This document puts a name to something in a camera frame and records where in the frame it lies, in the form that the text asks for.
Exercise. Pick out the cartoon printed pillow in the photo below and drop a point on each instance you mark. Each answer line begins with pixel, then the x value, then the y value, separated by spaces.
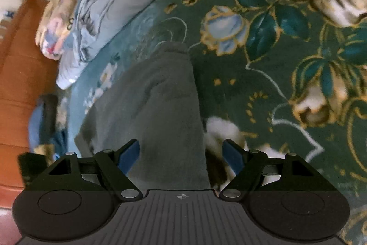
pixel 54 27

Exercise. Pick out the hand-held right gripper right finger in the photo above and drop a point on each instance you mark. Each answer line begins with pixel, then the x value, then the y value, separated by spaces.
pixel 232 157

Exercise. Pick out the grey pants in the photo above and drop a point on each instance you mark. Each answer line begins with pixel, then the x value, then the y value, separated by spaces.
pixel 160 107

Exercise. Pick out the wooden bed frame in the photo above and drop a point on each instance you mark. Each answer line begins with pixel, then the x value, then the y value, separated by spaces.
pixel 17 75

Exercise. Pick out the floral green blanket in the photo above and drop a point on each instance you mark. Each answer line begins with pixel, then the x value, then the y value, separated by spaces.
pixel 258 67

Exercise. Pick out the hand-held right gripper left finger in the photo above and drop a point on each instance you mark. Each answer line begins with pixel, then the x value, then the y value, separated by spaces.
pixel 129 156

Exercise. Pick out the blue folded garment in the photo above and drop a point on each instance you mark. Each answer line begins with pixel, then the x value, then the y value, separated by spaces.
pixel 35 124

